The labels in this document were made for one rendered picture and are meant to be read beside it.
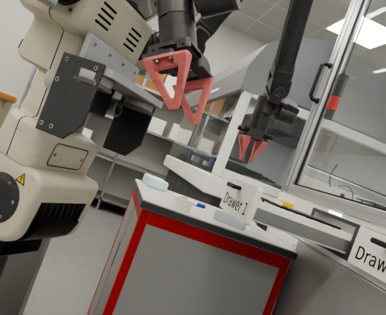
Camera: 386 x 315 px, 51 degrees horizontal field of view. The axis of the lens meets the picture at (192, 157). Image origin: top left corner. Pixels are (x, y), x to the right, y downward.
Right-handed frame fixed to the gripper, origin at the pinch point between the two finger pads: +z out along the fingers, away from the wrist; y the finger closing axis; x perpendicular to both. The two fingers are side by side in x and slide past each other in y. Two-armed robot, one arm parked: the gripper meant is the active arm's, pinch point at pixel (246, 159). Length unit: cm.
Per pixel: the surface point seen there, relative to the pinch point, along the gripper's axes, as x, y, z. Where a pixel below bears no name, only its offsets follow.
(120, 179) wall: 420, -21, 59
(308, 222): -8.8, 21.6, 11.6
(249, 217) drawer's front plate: -10.8, 3.1, 15.6
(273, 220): -9.1, 10.8, 14.6
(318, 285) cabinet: -0.9, 36.0, 29.8
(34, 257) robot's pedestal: 41, -53, 61
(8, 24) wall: 418, -213, -78
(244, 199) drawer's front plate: -4.0, 2.5, 11.7
